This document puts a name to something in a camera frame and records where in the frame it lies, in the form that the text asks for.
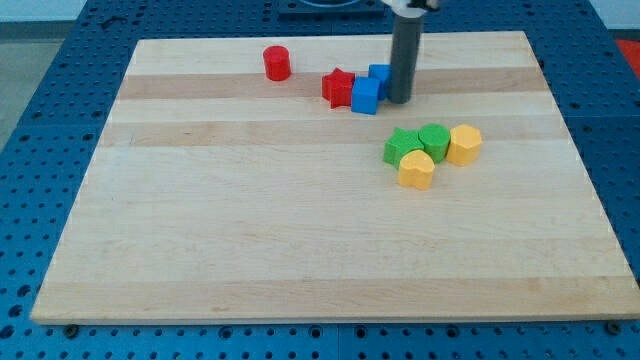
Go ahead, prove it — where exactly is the red star block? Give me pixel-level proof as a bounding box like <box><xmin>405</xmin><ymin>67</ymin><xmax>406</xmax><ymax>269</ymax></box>
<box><xmin>321</xmin><ymin>67</ymin><xmax>356</xmax><ymax>109</ymax></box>

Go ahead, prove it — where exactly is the light wooden board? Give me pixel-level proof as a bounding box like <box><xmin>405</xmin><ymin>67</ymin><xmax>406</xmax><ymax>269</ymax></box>
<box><xmin>31</xmin><ymin>31</ymin><xmax>639</xmax><ymax>325</ymax></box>

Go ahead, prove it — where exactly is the red cylinder block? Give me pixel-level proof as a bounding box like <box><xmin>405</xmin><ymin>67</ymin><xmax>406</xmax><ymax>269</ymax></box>
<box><xmin>263</xmin><ymin>45</ymin><xmax>291</xmax><ymax>81</ymax></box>

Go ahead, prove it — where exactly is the yellow heart block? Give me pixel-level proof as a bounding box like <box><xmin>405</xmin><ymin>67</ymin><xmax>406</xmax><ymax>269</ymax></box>
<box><xmin>397</xmin><ymin>150</ymin><xmax>435</xmax><ymax>190</ymax></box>

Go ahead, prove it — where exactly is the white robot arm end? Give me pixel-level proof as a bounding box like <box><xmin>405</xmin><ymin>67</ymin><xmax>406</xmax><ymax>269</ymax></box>
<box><xmin>382</xmin><ymin>0</ymin><xmax>441</xmax><ymax>19</ymax></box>

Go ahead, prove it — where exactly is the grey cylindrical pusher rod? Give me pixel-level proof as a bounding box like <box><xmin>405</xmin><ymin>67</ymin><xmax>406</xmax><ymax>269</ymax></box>
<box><xmin>388</xmin><ymin>13</ymin><xmax>425</xmax><ymax>104</ymax></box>

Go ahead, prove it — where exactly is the green cylinder block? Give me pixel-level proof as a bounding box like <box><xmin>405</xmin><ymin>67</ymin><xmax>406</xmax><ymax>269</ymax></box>
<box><xmin>418</xmin><ymin>123</ymin><xmax>450</xmax><ymax>163</ymax></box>

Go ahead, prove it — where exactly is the yellow hexagon block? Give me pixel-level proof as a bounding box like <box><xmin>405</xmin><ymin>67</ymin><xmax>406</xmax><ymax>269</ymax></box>
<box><xmin>446</xmin><ymin>124</ymin><xmax>482</xmax><ymax>166</ymax></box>

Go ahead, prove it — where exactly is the blue block rear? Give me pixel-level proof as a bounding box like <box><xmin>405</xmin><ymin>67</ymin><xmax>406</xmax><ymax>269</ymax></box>
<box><xmin>368</xmin><ymin>64</ymin><xmax>391</xmax><ymax>101</ymax></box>

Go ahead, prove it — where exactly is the blue cube block front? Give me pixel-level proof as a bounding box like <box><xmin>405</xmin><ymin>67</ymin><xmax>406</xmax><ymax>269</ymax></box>
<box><xmin>351</xmin><ymin>77</ymin><xmax>380</xmax><ymax>115</ymax></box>

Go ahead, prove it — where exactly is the green star block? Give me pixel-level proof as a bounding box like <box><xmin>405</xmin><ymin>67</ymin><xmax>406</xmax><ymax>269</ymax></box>
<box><xmin>383</xmin><ymin>127</ymin><xmax>424</xmax><ymax>169</ymax></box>

